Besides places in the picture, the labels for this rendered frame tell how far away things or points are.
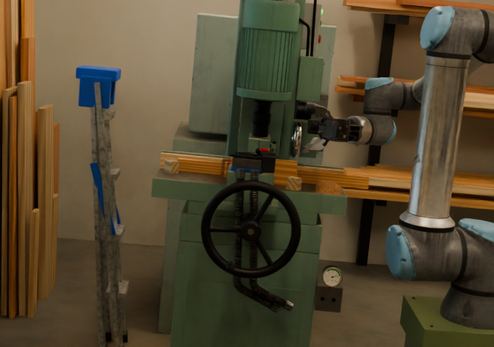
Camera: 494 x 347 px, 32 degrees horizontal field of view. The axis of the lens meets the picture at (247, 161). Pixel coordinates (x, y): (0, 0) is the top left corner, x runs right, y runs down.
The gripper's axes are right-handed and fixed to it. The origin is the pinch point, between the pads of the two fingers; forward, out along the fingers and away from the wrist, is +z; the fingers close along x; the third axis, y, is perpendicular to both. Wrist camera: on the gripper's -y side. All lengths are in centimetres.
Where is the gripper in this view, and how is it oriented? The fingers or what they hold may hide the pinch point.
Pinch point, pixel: (300, 126)
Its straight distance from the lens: 266.8
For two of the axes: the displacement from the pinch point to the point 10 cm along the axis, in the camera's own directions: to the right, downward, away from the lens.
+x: -1.0, 9.9, 0.9
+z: -7.7, -0.2, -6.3
